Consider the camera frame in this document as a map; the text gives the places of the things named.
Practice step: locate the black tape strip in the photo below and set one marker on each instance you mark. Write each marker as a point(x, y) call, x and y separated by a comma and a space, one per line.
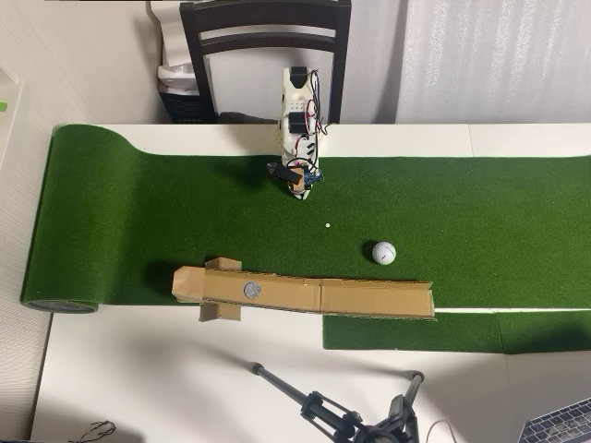
point(284, 171)

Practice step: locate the dark wooden chair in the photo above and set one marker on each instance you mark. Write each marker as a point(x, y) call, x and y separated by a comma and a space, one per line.
point(263, 18)

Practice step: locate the white foam packaging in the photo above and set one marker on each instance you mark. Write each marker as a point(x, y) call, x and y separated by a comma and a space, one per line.
point(173, 41)

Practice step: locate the large green putting mat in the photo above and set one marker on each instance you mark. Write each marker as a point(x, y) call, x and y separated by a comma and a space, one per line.
point(161, 207)

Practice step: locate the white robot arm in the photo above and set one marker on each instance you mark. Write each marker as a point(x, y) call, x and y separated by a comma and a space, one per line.
point(295, 101)

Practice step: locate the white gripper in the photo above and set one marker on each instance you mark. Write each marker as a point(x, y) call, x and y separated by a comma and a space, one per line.
point(299, 192)

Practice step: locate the dark blue box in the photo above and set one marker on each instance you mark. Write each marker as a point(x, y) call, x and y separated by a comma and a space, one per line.
point(184, 106)

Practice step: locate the cardboard box wall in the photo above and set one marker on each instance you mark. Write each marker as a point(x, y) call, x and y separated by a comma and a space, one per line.
point(351, 297)

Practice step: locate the small cardboard camera mount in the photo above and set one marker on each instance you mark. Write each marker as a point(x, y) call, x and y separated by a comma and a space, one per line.
point(297, 184)

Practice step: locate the white curtain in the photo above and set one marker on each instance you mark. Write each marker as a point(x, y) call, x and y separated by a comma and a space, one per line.
point(494, 60)

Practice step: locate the black camera tripod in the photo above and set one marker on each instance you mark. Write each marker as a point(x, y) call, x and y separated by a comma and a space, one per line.
point(332, 413)

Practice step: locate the small green turf mat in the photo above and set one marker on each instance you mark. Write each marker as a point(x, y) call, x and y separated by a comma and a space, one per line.
point(415, 334)

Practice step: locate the laptop keyboard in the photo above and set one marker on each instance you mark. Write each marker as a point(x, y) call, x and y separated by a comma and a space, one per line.
point(558, 424)

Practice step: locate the blue camera circuit board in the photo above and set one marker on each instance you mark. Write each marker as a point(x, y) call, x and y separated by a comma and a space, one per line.
point(314, 177)

